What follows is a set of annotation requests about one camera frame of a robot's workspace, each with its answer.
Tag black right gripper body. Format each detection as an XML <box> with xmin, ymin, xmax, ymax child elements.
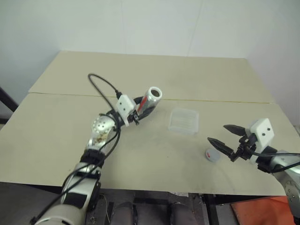
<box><xmin>229</xmin><ymin>133</ymin><xmax>258</xmax><ymax>163</ymax></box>

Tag silver red can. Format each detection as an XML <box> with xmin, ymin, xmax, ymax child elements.
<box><xmin>136</xmin><ymin>86</ymin><xmax>164</xmax><ymax>116</ymax></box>

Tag dark frame beside table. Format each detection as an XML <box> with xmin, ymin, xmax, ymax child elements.
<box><xmin>0</xmin><ymin>86</ymin><xmax>20</xmax><ymax>125</ymax></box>

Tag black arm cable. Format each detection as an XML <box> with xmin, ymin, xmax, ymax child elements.
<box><xmin>252</xmin><ymin>151</ymin><xmax>300</xmax><ymax>173</ymax></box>
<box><xmin>29</xmin><ymin>73</ymin><xmax>123</xmax><ymax>225</ymax></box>

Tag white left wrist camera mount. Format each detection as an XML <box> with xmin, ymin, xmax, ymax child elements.
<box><xmin>115</xmin><ymin>94</ymin><xmax>137</xmax><ymax>128</ymax></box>

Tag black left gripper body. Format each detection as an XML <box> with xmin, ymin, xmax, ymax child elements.
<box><xmin>127</xmin><ymin>109</ymin><xmax>142</xmax><ymax>126</ymax></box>

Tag small grey cap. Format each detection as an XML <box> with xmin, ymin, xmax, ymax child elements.
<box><xmin>204</xmin><ymin>148</ymin><xmax>222</xmax><ymax>163</ymax></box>

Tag orange sheet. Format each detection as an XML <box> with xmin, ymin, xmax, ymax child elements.
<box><xmin>230</xmin><ymin>195</ymin><xmax>295</xmax><ymax>225</ymax></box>

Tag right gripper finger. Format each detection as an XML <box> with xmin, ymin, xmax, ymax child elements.
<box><xmin>207</xmin><ymin>137</ymin><xmax>236</xmax><ymax>157</ymax></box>
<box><xmin>223</xmin><ymin>124</ymin><xmax>246</xmax><ymax>136</ymax></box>

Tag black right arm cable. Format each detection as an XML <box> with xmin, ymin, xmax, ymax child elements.
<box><xmin>252</xmin><ymin>151</ymin><xmax>300</xmax><ymax>173</ymax></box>

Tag black table frame bar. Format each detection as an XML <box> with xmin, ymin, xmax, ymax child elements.
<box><xmin>202</xmin><ymin>194</ymin><xmax>220</xmax><ymax>225</ymax></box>

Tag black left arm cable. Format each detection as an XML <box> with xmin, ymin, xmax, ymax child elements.
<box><xmin>29</xmin><ymin>73</ymin><xmax>123</xmax><ymax>225</ymax></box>

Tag clear plastic container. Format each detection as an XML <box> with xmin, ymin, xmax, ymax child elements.
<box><xmin>167</xmin><ymin>108</ymin><xmax>200</xmax><ymax>136</ymax></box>

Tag dark rounded shape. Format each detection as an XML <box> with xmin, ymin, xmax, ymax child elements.
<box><xmin>169</xmin><ymin>202</ymin><xmax>189</xmax><ymax>225</ymax></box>
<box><xmin>112</xmin><ymin>202</ymin><xmax>135</xmax><ymax>225</ymax></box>

